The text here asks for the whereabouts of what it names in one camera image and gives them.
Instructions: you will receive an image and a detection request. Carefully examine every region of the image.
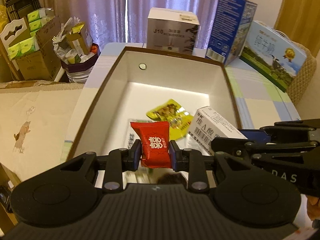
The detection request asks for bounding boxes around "dark velvet scrunchie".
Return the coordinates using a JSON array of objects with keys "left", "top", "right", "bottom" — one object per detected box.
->
[{"left": 157, "top": 173, "right": 187, "bottom": 187}]

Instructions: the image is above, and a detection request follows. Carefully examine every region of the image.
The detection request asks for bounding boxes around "white medicine carton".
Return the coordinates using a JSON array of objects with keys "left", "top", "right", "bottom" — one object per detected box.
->
[{"left": 188, "top": 106, "right": 247, "bottom": 155}]

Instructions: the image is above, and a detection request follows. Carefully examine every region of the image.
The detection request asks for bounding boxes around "red candy packet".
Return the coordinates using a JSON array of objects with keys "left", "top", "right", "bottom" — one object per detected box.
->
[{"left": 130, "top": 121, "right": 171, "bottom": 168}]

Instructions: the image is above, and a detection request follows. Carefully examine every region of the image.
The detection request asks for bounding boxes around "yellow snack packet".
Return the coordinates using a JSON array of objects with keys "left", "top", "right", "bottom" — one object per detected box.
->
[{"left": 146, "top": 99, "right": 193, "bottom": 140}]

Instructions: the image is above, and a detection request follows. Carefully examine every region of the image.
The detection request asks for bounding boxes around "white medicine bottle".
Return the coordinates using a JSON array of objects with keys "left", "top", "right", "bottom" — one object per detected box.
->
[{"left": 123, "top": 119, "right": 152, "bottom": 186}]

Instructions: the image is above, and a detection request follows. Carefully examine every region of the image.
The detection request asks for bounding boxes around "person right hand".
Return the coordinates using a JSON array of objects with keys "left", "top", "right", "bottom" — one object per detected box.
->
[{"left": 306, "top": 195, "right": 320, "bottom": 221}]

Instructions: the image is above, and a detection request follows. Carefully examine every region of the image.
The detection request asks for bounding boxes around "large brown white storage box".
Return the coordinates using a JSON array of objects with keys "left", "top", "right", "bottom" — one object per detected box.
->
[{"left": 62, "top": 47, "right": 241, "bottom": 161}]

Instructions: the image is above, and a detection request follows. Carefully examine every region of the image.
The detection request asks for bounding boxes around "milk carton box with cow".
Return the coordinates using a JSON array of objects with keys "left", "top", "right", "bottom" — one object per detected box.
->
[{"left": 240, "top": 21, "right": 306, "bottom": 92}]

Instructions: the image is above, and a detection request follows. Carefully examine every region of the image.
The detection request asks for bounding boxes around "beige embroidered bedding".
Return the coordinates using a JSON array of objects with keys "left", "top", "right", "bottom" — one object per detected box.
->
[{"left": 1, "top": 83, "right": 83, "bottom": 181}]

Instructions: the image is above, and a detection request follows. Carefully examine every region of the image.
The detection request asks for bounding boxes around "dark red trash bin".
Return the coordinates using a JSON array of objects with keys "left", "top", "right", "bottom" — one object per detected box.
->
[{"left": 51, "top": 16, "right": 101, "bottom": 84}]

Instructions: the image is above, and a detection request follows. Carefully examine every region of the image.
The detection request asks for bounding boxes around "blue tall carton box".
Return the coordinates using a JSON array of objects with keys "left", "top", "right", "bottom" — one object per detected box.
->
[{"left": 205, "top": 0, "right": 258, "bottom": 66}]

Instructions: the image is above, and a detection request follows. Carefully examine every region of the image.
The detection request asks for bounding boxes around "cardboard box with tissues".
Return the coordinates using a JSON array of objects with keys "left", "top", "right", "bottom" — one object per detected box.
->
[{"left": 7, "top": 8, "right": 61, "bottom": 81}]

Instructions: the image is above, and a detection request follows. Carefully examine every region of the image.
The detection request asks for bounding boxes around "white J10 humidifier box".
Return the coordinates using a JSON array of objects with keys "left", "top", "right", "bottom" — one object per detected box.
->
[{"left": 146, "top": 7, "right": 200, "bottom": 55}]

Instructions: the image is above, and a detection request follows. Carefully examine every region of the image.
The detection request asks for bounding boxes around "purple curtain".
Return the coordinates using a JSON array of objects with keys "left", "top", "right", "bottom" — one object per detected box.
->
[{"left": 39, "top": 0, "right": 218, "bottom": 48}]

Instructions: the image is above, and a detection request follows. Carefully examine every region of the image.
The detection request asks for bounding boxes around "white cutout cardboard panel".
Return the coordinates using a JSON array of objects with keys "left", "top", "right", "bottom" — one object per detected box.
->
[{"left": 1, "top": 17, "right": 30, "bottom": 52}]

